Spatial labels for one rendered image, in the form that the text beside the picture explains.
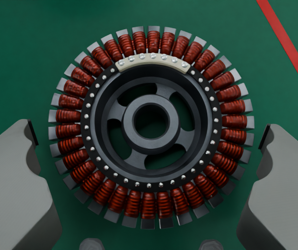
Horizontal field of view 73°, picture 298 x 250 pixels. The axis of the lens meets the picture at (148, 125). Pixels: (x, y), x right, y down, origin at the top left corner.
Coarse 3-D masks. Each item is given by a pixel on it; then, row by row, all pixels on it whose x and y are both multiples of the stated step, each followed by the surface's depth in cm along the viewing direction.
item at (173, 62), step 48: (96, 48) 11; (144, 48) 11; (192, 48) 11; (96, 96) 11; (144, 96) 12; (192, 96) 12; (240, 96) 11; (96, 144) 11; (144, 144) 11; (192, 144) 12; (240, 144) 11; (96, 192) 10; (144, 192) 10; (192, 192) 10
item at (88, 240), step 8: (88, 240) 5; (96, 240) 5; (208, 240) 5; (216, 240) 5; (80, 248) 5; (88, 248) 5; (96, 248) 5; (104, 248) 5; (200, 248) 5; (208, 248) 5; (216, 248) 5
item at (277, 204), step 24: (264, 144) 11; (288, 144) 9; (264, 168) 9; (288, 168) 8; (264, 192) 7; (288, 192) 7; (240, 216) 7; (264, 216) 6; (288, 216) 6; (240, 240) 7; (264, 240) 6; (288, 240) 5
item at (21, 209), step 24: (24, 120) 10; (0, 144) 9; (24, 144) 9; (0, 168) 7; (24, 168) 7; (0, 192) 6; (24, 192) 6; (48, 192) 6; (0, 216) 6; (24, 216) 6; (48, 216) 6; (0, 240) 5; (24, 240) 5; (48, 240) 6
